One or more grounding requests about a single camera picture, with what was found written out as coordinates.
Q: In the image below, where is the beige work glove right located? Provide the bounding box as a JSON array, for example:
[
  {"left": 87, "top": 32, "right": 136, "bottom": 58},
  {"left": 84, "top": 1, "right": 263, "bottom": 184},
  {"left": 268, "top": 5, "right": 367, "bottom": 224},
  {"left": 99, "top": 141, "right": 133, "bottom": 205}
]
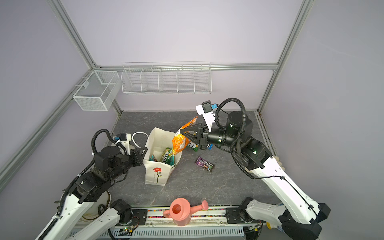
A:
[{"left": 273, "top": 156, "right": 286, "bottom": 171}]

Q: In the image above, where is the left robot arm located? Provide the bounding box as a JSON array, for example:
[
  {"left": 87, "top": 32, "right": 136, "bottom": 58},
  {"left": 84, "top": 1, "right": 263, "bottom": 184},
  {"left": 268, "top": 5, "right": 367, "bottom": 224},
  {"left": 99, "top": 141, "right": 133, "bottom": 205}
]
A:
[{"left": 37, "top": 129, "right": 148, "bottom": 240}]

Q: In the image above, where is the white wire shelf basket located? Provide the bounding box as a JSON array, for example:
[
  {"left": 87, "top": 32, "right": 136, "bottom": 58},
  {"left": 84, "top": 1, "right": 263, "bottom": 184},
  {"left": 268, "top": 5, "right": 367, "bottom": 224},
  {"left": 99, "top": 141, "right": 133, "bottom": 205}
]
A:
[{"left": 121, "top": 62, "right": 212, "bottom": 95}]

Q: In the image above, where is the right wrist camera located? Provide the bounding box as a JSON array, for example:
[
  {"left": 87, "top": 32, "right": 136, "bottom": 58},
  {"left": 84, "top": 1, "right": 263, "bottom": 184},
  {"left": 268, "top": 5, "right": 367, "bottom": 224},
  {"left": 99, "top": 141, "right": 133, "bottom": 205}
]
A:
[{"left": 196, "top": 101, "right": 218, "bottom": 132}]

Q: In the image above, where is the green Fox's candy bag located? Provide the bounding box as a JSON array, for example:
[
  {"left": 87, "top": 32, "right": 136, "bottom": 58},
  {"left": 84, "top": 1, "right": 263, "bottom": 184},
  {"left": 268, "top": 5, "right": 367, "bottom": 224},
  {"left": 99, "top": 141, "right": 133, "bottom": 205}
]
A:
[{"left": 189, "top": 142, "right": 199, "bottom": 152}]

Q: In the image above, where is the pink watering can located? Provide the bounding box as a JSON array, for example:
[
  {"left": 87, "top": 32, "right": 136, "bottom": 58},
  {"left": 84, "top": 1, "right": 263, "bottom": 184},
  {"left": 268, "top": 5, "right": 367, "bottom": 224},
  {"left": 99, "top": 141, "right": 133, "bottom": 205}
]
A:
[{"left": 163, "top": 198, "right": 209, "bottom": 227}]

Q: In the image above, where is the white mesh box basket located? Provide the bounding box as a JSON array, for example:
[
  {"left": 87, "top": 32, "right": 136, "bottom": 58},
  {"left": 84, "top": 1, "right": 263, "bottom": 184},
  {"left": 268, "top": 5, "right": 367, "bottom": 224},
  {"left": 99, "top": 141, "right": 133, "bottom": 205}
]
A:
[{"left": 73, "top": 70, "right": 122, "bottom": 112}]

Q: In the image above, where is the teal snack pack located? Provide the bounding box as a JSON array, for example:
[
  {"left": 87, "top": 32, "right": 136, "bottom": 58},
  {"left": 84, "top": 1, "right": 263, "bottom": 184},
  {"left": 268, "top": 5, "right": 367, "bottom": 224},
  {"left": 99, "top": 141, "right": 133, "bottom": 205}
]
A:
[{"left": 149, "top": 155, "right": 157, "bottom": 162}]

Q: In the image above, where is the white paper gift bag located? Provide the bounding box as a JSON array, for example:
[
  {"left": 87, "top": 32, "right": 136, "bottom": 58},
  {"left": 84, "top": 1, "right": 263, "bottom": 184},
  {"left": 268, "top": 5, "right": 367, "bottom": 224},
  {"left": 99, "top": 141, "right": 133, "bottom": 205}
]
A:
[{"left": 143, "top": 128, "right": 182, "bottom": 186}]

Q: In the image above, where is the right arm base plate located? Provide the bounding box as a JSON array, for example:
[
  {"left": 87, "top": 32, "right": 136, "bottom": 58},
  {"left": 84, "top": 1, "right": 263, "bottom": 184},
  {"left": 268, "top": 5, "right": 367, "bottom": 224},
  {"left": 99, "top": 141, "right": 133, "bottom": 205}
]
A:
[{"left": 224, "top": 207, "right": 266, "bottom": 224}]

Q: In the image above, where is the green Fox's spring tea bag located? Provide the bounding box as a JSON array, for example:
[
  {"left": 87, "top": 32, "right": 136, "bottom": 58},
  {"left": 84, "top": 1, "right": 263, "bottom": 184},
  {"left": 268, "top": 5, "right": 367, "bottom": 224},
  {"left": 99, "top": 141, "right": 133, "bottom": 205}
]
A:
[{"left": 161, "top": 148, "right": 175, "bottom": 166}]

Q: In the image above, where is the white vented rail cover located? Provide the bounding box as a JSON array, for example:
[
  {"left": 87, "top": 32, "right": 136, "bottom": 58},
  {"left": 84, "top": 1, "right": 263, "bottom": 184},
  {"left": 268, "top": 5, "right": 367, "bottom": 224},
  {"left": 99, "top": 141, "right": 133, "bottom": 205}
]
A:
[{"left": 68, "top": 226, "right": 246, "bottom": 240}]

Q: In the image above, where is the brown M&M's packet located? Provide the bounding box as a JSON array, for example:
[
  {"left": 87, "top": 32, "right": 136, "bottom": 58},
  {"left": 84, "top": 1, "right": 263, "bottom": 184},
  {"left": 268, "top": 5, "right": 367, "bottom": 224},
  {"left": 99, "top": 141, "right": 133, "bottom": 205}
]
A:
[{"left": 195, "top": 156, "right": 215, "bottom": 172}]

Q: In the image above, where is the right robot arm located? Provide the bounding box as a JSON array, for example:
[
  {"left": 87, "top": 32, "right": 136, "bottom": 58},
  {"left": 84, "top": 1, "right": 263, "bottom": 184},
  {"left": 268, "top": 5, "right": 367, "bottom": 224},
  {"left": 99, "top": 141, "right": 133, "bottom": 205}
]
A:
[{"left": 180, "top": 98, "right": 331, "bottom": 240}]

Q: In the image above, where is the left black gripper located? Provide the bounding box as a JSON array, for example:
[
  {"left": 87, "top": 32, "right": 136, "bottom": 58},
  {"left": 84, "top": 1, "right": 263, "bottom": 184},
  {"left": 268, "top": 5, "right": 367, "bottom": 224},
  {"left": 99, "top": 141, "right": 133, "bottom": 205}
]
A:
[{"left": 107, "top": 146, "right": 148, "bottom": 183}]

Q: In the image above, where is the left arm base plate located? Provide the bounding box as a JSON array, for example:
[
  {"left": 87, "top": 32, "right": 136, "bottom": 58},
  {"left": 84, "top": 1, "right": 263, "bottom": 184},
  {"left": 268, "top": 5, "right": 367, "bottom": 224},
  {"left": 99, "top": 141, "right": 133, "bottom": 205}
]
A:
[{"left": 129, "top": 209, "right": 148, "bottom": 226}]

